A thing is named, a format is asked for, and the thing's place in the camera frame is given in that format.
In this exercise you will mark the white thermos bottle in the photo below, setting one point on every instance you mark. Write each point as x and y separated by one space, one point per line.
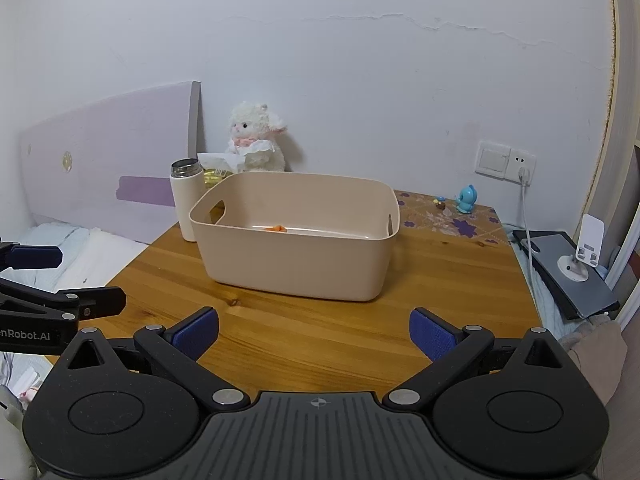
185 200

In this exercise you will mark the yellow tissue pack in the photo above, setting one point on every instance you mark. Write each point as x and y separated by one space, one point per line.
214 178

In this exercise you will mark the floral table mat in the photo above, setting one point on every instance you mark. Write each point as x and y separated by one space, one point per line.
450 225

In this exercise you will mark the white plush sheep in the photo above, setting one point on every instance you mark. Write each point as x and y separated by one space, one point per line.
255 132

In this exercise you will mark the small flower toy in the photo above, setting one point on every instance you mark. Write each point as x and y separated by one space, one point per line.
440 203

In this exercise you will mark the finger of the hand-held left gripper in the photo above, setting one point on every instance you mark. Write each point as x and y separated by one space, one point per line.
35 256
92 301

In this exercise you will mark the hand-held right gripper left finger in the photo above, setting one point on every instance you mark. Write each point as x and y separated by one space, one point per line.
197 334

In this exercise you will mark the beige cloth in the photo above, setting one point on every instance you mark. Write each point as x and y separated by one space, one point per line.
595 355

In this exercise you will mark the white wall switch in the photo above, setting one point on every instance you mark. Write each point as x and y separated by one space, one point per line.
492 159

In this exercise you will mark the pale blue blanket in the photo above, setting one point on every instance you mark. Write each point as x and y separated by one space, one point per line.
542 305

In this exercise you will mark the small orange item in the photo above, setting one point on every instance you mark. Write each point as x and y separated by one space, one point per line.
276 229

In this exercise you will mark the beige plastic basket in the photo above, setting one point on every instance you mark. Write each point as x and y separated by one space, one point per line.
300 255

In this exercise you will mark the white phone stand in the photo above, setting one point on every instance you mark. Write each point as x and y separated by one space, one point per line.
582 255

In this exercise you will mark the grey tablet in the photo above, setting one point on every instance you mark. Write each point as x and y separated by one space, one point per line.
555 250

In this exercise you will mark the blue toy figure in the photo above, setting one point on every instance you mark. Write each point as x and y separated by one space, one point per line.
466 200

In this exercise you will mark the white tissue paper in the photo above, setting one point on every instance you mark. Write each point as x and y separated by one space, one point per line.
225 159

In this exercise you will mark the lilac bed headboard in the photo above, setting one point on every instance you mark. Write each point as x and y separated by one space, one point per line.
100 170

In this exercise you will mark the wooden door frame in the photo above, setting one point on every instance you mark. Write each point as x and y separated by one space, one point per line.
607 110

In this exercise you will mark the white wall socket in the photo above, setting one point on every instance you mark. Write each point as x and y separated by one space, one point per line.
522 162

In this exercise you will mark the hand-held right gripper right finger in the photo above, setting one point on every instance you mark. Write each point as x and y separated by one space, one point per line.
432 335

